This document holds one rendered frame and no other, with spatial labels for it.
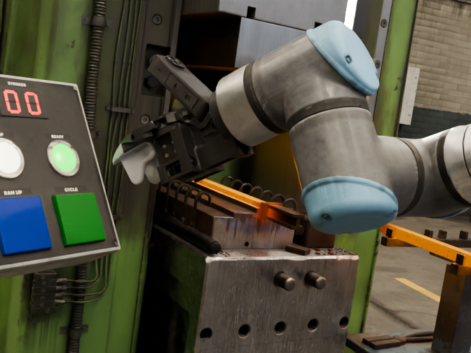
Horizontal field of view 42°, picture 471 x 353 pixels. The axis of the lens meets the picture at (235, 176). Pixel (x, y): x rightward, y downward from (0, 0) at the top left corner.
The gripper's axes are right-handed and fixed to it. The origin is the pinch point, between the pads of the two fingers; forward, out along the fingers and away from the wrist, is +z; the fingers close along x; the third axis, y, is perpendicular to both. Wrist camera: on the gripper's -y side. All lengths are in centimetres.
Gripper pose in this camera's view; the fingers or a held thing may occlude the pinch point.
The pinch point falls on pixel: (120, 155)
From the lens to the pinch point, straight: 87.3
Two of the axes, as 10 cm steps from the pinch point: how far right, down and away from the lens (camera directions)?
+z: -7.8, 3.3, 5.4
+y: 2.9, 9.4, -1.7
